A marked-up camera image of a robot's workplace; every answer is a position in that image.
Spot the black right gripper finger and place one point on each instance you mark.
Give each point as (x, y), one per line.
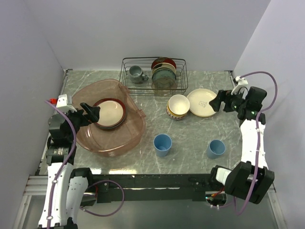
(215, 104)
(220, 96)

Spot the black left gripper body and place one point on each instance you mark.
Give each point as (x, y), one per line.
(78, 119)

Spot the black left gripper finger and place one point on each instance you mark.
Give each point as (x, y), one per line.
(94, 114)
(88, 109)

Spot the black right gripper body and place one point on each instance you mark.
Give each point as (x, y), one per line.
(234, 102)

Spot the white bear print plate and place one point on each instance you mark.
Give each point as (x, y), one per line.
(199, 100)

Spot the red rimmed cream plate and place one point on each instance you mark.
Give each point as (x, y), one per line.
(112, 111)

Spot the white watermelon pattern plate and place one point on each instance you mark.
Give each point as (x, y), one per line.
(108, 127)

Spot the plain white ceramic bowl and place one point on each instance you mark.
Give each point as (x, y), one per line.
(178, 98)

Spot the tan bottom plate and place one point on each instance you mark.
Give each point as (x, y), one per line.
(208, 114)

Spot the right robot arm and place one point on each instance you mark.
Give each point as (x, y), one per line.
(251, 178)

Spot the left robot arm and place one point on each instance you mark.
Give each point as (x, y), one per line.
(66, 185)

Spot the pink transparent plastic bin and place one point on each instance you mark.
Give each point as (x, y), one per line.
(115, 141)

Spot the yellow blue sun bowl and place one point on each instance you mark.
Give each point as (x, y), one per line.
(177, 111)

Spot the red zigzag bottom bowl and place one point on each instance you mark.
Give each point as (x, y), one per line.
(176, 117)

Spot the blue plastic cup right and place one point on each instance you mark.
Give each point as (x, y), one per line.
(215, 149)

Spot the blue plastic cup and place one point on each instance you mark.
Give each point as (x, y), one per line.
(215, 149)
(162, 144)

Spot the grey ceramic mug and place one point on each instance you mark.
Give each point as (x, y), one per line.
(136, 75)

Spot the beige crackle plate in rack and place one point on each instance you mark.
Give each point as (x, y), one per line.
(164, 83)

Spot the blue plastic cup left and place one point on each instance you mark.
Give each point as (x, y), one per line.
(162, 144)

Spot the cream plate in rack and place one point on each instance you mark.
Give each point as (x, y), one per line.
(164, 65)

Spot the red floral plate in rack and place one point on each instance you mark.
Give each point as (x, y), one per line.
(163, 60)

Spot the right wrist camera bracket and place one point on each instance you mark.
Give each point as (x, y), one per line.
(241, 83)

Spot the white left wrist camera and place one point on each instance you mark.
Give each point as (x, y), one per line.
(63, 103)

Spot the metal wire dish rack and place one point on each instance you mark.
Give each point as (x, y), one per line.
(145, 88)

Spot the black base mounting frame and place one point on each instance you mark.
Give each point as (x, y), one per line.
(149, 187)

